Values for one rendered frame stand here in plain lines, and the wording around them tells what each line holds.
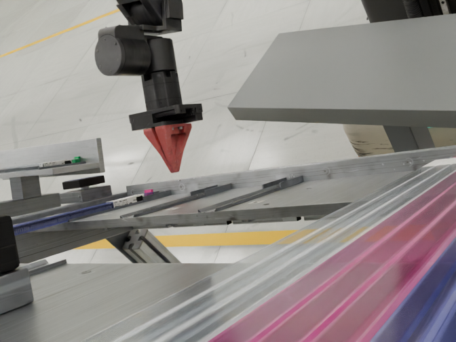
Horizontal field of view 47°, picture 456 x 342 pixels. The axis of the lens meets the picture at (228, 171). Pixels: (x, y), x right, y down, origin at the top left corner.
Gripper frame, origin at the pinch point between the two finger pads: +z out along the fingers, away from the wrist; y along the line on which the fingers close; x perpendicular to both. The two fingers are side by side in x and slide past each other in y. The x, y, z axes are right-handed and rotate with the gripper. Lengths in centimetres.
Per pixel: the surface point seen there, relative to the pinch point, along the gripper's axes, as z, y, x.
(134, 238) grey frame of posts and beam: 11.3, -11.7, 0.3
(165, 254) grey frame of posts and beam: 15.5, -9.5, 5.1
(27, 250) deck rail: 7.3, -7.5, -22.8
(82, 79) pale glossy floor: -56, -209, 170
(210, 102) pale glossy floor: -21, -85, 131
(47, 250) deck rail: 8.0, -7.5, -19.8
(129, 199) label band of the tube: 3.1, 1.2, -11.8
